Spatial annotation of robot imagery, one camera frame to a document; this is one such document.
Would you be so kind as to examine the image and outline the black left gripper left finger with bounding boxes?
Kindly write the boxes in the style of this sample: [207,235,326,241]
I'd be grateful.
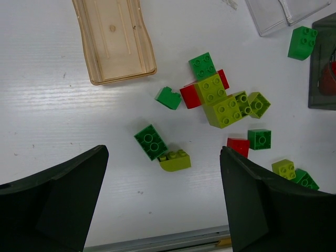
[1,145,108,251]

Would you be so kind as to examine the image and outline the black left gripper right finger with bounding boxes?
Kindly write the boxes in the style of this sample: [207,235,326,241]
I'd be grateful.
[220,146,335,251]

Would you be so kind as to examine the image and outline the lime curved lego brick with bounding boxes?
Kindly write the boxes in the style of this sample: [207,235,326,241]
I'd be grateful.
[158,149,192,172]

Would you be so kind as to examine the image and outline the green two-by-four lego upturned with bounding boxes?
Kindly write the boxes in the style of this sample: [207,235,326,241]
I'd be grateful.
[134,124,168,161]

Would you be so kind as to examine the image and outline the small dark green lego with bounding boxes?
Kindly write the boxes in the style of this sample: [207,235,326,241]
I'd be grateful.
[155,87,182,110]

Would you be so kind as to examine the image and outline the red legos in grey bin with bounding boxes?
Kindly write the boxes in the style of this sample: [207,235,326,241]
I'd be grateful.
[319,61,335,96]

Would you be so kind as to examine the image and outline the lime small lego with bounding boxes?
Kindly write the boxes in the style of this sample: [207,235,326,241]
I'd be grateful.
[271,159,296,180]

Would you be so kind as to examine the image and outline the green flat long lego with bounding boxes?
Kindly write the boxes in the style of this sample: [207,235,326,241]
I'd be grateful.
[291,169,320,191]

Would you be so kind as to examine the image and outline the red square lego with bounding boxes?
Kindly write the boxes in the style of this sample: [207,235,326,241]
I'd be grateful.
[226,138,250,158]

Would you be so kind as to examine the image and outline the green square lego upturned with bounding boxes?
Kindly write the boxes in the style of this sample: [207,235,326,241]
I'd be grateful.
[247,129,271,150]

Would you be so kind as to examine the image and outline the lime lego upturned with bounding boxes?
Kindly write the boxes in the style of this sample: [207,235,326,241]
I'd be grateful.
[248,92,271,119]

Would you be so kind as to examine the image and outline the lime lego large block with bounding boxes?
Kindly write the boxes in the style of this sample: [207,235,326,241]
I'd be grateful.
[203,91,252,129]

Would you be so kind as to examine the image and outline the lime lego on stack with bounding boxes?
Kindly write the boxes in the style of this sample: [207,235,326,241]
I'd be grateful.
[194,73,227,105]

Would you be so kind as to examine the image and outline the red curved lego brick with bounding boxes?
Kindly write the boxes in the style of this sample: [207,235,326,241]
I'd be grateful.
[180,69,229,109]

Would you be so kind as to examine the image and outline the grey transparent container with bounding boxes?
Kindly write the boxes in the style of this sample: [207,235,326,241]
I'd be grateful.
[308,13,335,110]

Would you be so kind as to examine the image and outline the green lego on stack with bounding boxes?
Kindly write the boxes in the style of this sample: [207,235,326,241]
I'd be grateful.
[188,52,216,81]

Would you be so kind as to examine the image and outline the green sloped lego brick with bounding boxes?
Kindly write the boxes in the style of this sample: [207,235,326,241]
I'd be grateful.
[288,26,318,61]

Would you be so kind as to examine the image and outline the orange transparent container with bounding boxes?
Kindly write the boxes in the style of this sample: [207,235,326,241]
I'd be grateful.
[73,0,157,86]

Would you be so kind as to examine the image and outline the clear transparent container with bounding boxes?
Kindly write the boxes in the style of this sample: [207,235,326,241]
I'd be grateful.
[245,0,332,37]

